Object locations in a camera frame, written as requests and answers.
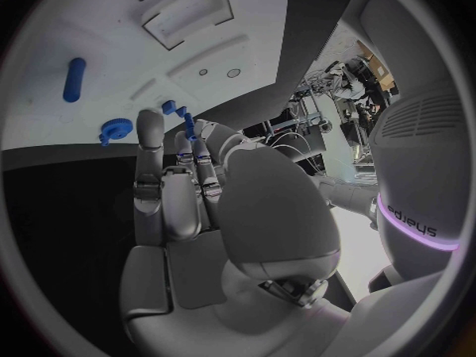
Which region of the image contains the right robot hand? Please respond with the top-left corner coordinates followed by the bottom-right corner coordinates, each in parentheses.
top-left (117, 108), bottom-right (355, 355)

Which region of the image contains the blue ridged peg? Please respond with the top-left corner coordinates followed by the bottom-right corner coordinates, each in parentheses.
top-left (182, 112), bottom-right (198, 143)

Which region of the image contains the white task board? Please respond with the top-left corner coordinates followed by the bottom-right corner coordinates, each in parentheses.
top-left (0, 0), bottom-right (292, 152)

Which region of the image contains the blue gear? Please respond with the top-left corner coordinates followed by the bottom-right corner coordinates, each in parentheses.
top-left (98, 117), bottom-right (134, 148)

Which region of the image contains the metal equipment rack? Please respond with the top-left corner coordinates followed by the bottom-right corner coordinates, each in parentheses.
top-left (264, 84), bottom-right (339, 163)

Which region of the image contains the slim blue cylinder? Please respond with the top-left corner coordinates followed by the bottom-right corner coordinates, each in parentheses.
top-left (61, 57), bottom-right (89, 104)

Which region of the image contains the person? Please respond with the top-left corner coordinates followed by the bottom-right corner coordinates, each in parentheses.
top-left (328, 60), bottom-right (377, 102)

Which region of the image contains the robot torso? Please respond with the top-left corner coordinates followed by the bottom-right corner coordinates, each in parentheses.
top-left (339, 0), bottom-right (474, 294)

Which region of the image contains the white cable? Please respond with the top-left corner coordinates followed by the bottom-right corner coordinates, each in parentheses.
top-left (270, 131), bottom-right (315, 167)

